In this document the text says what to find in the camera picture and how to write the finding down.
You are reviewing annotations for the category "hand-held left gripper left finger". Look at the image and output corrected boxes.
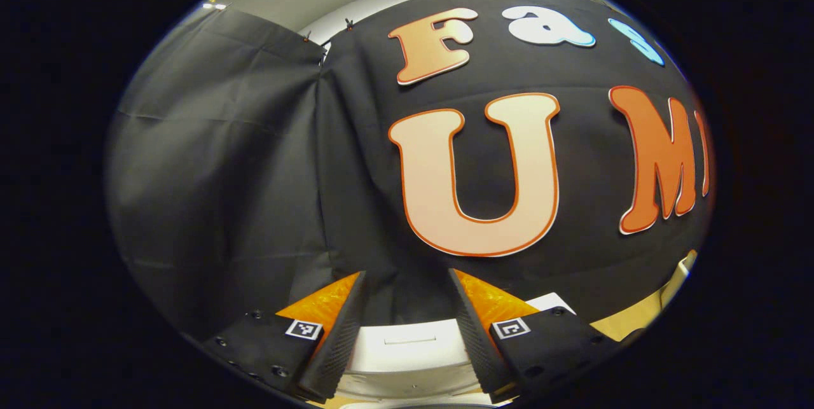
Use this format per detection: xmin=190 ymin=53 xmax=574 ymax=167
xmin=203 ymin=270 xmax=369 ymax=405

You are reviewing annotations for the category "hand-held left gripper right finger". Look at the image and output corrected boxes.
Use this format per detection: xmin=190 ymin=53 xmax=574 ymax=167
xmin=448 ymin=268 xmax=621 ymax=405

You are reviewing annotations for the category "white rice cooker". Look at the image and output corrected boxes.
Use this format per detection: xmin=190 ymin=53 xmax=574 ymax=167
xmin=336 ymin=292 xmax=576 ymax=407

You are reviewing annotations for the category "black backdrop cloth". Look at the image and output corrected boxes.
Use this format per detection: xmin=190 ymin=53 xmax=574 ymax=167
xmin=107 ymin=0 xmax=716 ymax=333

